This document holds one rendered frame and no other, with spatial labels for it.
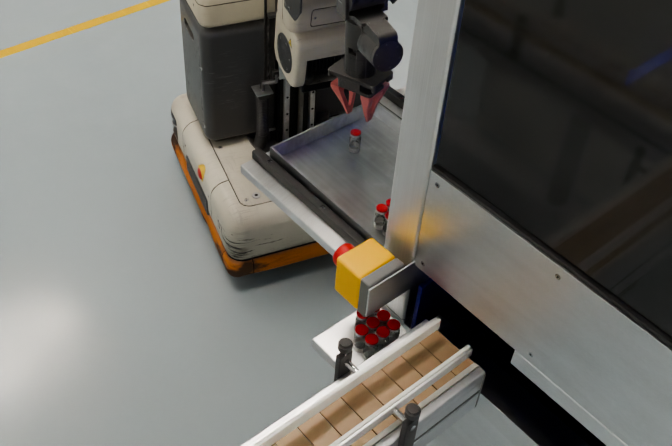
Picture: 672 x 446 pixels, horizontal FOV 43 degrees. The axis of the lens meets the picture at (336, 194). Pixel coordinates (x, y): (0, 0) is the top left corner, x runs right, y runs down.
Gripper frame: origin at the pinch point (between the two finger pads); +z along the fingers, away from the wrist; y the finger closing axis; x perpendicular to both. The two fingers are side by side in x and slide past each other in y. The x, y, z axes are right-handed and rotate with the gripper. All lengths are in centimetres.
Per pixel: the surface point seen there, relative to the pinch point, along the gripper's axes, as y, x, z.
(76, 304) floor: -85, -15, 93
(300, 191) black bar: -1.2, -16.4, 8.6
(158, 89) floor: -141, 75, 87
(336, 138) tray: -6.4, 1.9, 9.7
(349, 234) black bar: 11.9, -19.7, 9.6
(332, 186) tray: 1.2, -9.9, 10.5
